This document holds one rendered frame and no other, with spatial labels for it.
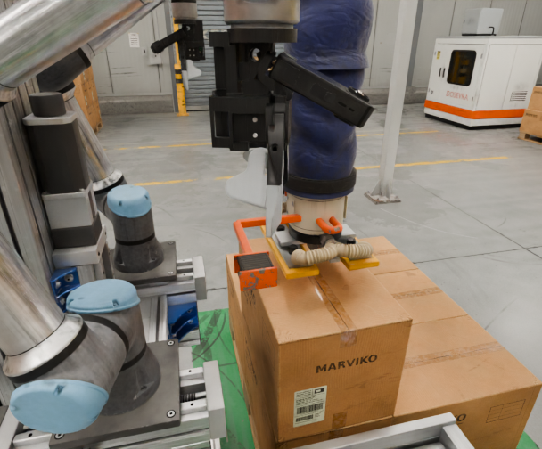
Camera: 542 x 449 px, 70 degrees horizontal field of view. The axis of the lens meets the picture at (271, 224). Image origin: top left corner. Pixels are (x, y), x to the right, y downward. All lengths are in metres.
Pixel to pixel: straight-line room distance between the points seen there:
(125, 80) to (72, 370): 9.92
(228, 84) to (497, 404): 1.53
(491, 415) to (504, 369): 0.17
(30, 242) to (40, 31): 0.43
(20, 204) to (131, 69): 9.60
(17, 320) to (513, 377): 1.59
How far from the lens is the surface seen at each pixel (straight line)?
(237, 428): 2.09
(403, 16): 4.35
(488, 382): 1.71
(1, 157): 0.83
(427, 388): 1.60
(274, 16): 0.40
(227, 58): 0.43
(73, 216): 0.93
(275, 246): 1.24
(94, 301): 0.73
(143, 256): 1.22
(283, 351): 1.10
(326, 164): 1.08
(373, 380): 1.32
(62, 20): 0.59
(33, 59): 0.62
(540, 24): 14.52
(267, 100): 0.41
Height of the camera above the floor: 1.67
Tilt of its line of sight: 26 degrees down
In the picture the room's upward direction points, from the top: straight up
